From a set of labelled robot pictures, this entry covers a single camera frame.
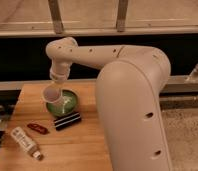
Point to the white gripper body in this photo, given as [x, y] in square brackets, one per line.
[59, 75]

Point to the translucent white cup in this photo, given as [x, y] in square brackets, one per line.
[53, 95]

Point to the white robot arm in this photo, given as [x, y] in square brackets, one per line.
[127, 97]

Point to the green ceramic bowl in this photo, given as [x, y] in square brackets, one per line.
[69, 105]

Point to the black white striped box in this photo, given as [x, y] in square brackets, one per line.
[65, 121]

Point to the red small packet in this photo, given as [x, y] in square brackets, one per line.
[38, 128]

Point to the white tube bottle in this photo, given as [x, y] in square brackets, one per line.
[26, 143]

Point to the wooden table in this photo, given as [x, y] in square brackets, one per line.
[79, 147]

